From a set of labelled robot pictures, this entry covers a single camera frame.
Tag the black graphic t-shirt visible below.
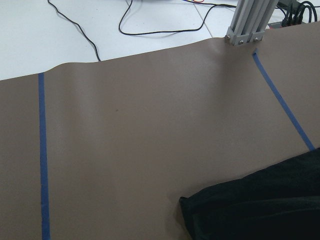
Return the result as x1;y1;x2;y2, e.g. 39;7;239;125
179;149;320;240

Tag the thin black table cable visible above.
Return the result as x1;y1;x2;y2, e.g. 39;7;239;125
47;0;241;62

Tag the aluminium frame post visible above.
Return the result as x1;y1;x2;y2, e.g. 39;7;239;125
225;0;278;46

